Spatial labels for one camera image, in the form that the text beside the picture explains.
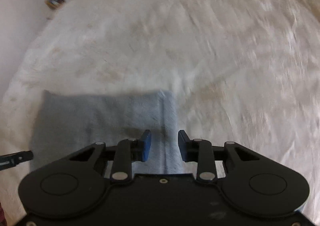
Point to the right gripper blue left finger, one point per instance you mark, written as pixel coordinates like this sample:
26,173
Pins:
127,152

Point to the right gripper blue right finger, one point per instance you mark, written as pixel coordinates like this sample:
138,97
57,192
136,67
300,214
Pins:
201,152

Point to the grey speckled sweatpants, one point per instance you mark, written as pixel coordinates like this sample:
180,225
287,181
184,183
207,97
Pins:
66,124

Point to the cream floral embroidered bedspread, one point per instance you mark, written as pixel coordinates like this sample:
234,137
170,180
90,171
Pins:
241,70

